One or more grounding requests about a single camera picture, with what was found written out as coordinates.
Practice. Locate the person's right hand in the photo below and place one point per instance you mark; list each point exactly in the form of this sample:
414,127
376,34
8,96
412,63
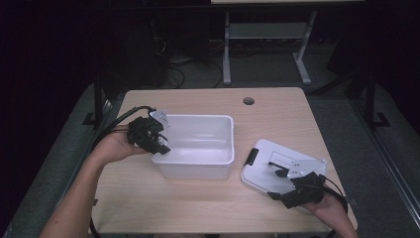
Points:
328,210

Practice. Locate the white plastic storage box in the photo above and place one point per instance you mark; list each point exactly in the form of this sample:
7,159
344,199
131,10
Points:
198,142

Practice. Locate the grey metal frame table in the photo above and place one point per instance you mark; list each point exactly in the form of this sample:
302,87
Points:
264,30

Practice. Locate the person's left hand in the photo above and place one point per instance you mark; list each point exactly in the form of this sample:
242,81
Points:
114,147

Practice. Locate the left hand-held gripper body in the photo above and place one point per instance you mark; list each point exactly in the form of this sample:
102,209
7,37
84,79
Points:
142,130

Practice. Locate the black metal post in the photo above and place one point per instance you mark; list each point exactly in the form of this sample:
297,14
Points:
370,99
98,99

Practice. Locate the aluminium floor rail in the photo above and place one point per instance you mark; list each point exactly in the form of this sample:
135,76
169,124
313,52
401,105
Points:
104,109
389,165

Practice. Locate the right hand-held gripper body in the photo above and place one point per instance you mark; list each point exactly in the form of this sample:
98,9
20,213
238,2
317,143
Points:
303,193

